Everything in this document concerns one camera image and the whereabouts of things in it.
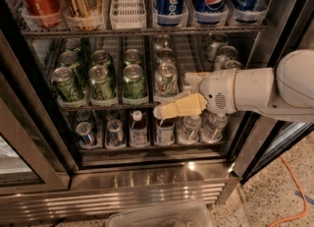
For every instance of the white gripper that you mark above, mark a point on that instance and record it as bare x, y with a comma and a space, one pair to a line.
217, 89

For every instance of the white 7up can front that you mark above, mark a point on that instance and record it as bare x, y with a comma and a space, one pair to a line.
166, 77

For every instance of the white 7up can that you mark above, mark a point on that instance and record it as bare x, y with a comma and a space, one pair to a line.
162, 41
166, 77
165, 55

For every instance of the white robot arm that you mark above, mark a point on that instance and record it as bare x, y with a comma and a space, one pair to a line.
283, 93

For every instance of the white 7up can middle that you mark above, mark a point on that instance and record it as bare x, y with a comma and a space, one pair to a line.
165, 55

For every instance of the white diet can front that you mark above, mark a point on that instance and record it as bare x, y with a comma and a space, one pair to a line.
232, 64

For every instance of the white diet can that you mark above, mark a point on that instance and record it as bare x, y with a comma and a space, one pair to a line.
212, 42
232, 64
225, 54

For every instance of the white diet can middle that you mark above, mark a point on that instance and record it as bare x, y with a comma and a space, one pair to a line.
225, 54

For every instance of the white diet can back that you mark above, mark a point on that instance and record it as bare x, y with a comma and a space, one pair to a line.
212, 42

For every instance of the white 7up can back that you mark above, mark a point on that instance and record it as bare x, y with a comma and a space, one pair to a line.
162, 41

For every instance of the green can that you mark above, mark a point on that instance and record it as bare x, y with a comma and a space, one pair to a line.
73, 44
101, 83
103, 58
132, 56
134, 83
67, 84
71, 60

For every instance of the silver blue can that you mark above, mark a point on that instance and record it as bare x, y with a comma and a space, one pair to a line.
83, 116
115, 134
85, 132

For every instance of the silver blue can back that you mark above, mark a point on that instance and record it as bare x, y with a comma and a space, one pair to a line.
83, 116

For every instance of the stainless steel fridge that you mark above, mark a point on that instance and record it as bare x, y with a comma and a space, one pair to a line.
48, 172

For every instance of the silver blue can front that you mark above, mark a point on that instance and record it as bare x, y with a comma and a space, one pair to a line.
85, 132

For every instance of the green can left middle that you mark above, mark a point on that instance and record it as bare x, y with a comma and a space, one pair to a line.
71, 60

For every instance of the green can left back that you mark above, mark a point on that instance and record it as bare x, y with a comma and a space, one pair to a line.
73, 44

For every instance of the green can front left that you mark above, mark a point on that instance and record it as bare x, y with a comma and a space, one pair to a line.
67, 84

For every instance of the clear water bottle left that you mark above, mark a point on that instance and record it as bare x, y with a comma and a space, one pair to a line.
188, 132

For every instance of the clear water bottle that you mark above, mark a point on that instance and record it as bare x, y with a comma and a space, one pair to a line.
212, 129
188, 132

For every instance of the clear water bottle right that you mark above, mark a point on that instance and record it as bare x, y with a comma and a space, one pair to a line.
212, 129

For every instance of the empty white middle tray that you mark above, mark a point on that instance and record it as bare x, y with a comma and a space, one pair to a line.
186, 60

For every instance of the brown tea bottle right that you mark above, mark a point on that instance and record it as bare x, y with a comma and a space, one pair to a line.
165, 132

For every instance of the brown tea bottle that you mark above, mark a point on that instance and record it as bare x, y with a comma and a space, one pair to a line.
165, 132
138, 130

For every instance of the brown tea bottle left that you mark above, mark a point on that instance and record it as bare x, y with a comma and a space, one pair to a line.
138, 130

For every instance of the clear plastic bin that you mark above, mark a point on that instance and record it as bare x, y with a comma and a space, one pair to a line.
166, 214

